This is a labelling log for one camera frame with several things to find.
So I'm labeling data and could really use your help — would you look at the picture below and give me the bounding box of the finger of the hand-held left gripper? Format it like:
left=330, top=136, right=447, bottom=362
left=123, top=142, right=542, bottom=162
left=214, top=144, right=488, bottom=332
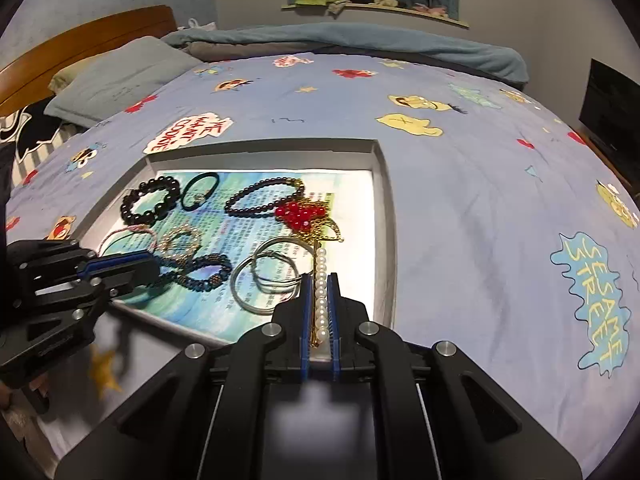
left=75, top=252, right=162, bottom=277
left=95, top=266, right=162, bottom=295

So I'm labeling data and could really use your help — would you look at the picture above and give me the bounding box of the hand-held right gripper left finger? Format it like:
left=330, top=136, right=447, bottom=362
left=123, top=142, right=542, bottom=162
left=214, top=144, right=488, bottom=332
left=55, top=272, right=316, bottom=480

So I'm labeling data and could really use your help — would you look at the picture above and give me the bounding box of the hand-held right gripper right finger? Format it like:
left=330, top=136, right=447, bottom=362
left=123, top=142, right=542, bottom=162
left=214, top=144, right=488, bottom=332
left=325, top=272, right=583, bottom=480

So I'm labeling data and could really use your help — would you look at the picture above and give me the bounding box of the pearl gold hair clip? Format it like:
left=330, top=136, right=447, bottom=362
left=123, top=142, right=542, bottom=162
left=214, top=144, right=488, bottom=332
left=311, top=242, right=334, bottom=349

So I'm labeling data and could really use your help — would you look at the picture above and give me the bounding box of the pink cord bracelet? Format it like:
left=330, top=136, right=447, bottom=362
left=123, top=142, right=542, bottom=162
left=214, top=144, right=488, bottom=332
left=97, top=225, right=159, bottom=257

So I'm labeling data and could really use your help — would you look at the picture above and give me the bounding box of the pearl ring hair tie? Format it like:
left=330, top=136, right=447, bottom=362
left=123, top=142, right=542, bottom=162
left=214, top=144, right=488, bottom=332
left=159, top=225, right=202, bottom=261

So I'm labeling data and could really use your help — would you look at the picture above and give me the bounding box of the thick silver wire bangle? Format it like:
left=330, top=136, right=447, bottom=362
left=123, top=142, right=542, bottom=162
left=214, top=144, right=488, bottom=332
left=231, top=255, right=307, bottom=314

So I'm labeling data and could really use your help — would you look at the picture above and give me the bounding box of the thin silver bangle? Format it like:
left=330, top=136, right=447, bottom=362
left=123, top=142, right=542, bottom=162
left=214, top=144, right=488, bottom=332
left=250, top=237, right=314, bottom=294

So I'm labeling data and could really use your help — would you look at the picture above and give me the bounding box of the blue bead bracelet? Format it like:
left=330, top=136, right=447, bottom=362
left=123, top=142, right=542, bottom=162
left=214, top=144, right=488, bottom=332
left=150, top=252, right=235, bottom=292

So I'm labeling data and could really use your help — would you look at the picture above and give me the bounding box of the grey cardboard box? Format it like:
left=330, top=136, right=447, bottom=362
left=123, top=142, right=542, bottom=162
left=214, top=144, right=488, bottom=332
left=77, top=138, right=399, bottom=357

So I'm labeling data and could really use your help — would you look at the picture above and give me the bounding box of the black hair tie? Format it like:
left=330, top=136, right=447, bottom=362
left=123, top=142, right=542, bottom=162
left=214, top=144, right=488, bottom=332
left=180, top=172, right=221, bottom=212

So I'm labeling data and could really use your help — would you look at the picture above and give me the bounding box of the purple bead bracelet gold charm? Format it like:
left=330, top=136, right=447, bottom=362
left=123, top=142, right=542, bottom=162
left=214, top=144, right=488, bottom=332
left=224, top=176, right=306, bottom=219

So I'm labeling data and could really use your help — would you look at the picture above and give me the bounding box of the red bead gold leaf brooch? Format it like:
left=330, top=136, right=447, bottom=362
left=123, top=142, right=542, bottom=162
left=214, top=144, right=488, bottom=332
left=274, top=199, right=345, bottom=244

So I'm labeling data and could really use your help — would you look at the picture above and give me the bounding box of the blue-green printed paper sheet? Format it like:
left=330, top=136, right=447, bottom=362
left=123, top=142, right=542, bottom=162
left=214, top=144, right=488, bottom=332
left=97, top=169, right=377, bottom=347

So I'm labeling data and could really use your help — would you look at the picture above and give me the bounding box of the black white striped pillow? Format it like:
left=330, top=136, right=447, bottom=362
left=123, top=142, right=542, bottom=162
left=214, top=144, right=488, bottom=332
left=0, top=100, right=83, bottom=187

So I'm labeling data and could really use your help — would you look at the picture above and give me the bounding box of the blue cartoon printed bedsheet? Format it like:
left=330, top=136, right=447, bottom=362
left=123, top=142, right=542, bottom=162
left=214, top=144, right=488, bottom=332
left=0, top=52, right=640, bottom=480

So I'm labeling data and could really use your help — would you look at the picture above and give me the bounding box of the grey-blue pillow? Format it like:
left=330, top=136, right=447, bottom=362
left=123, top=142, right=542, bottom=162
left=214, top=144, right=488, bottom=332
left=44, top=36, right=203, bottom=128

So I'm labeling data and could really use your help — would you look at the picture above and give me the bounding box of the olive pillow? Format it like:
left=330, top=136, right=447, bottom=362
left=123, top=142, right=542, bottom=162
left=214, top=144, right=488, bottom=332
left=50, top=55, right=101, bottom=94

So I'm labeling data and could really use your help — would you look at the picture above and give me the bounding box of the wooden headboard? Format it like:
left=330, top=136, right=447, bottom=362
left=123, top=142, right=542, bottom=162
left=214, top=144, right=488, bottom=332
left=0, top=5, right=178, bottom=117

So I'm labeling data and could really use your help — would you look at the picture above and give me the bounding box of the grey duvet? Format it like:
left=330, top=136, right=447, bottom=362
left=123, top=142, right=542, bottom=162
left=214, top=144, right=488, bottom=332
left=185, top=40, right=321, bottom=62

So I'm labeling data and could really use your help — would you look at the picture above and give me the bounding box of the blue blanket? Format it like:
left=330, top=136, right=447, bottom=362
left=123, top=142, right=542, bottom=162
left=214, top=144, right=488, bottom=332
left=160, top=22, right=530, bottom=86

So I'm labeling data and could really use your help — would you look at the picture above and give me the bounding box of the window sill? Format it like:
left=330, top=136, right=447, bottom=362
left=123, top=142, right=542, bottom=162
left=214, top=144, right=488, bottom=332
left=281, top=2, right=471, bottom=30

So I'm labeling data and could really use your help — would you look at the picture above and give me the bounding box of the black monitor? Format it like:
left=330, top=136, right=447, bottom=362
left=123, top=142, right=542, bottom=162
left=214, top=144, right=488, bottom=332
left=578, top=58, right=640, bottom=187

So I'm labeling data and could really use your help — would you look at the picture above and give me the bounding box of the black bead bracelet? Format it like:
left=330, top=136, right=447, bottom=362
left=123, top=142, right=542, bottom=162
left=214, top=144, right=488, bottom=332
left=120, top=176, right=182, bottom=226

